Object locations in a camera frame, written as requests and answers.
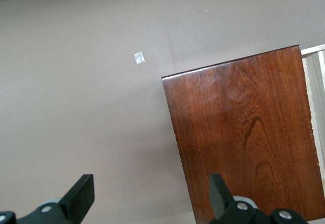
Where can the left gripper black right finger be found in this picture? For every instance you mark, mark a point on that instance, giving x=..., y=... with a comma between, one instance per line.
x=221, y=198

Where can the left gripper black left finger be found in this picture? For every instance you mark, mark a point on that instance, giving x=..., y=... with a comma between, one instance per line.
x=76, y=198

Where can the dark brown wooden cabinet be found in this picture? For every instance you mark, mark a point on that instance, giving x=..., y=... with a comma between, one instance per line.
x=241, y=132

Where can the small clear tape square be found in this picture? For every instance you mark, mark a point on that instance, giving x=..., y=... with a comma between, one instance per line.
x=139, y=58

